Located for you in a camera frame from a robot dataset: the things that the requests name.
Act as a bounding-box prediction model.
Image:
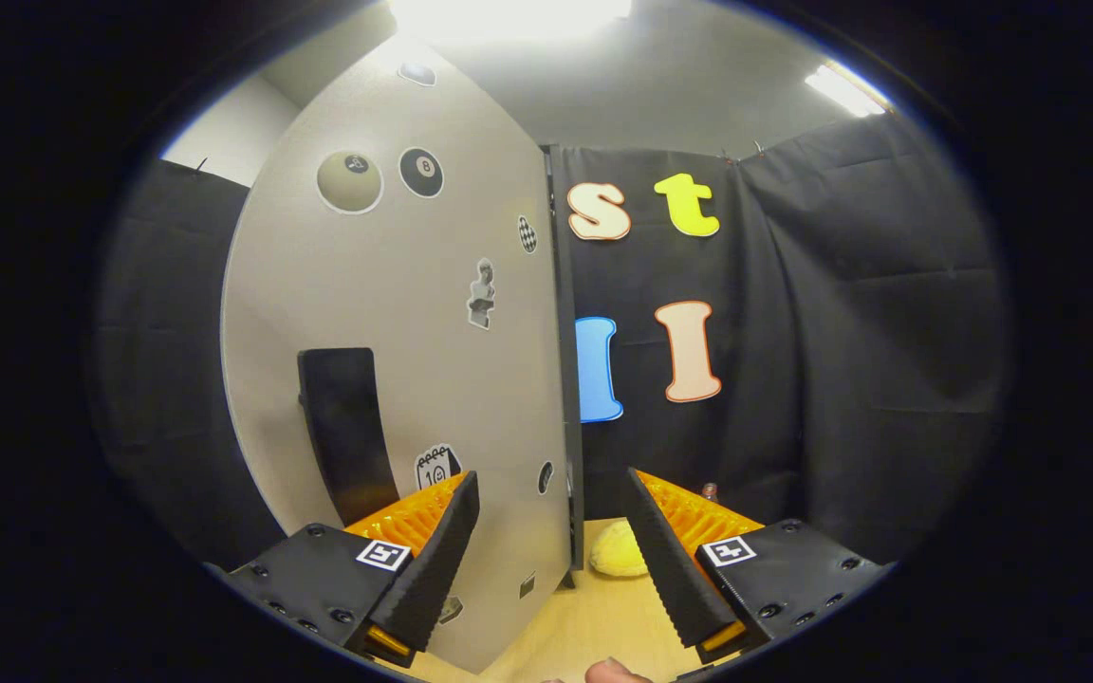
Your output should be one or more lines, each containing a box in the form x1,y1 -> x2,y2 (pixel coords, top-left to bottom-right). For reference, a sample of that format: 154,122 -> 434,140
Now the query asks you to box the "dark grey shoe cabinet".
542,144 -> 587,591

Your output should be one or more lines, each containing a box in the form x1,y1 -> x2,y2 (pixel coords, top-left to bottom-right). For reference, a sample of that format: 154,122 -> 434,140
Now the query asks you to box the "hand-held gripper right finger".
622,467 -> 894,665

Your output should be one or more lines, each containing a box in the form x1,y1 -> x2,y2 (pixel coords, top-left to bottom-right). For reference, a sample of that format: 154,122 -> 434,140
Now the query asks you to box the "yellow plush toy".
588,519 -> 650,578

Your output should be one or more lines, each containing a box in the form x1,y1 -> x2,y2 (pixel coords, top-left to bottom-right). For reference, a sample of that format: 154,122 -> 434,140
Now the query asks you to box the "black door handle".
297,347 -> 400,527

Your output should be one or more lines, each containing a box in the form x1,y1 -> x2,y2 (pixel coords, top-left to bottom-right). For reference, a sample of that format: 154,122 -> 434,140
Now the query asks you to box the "ceiling tube light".
805,62 -> 892,118

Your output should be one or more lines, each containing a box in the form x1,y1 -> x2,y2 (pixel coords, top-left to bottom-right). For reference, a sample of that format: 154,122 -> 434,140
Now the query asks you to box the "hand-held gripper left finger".
224,470 -> 481,667

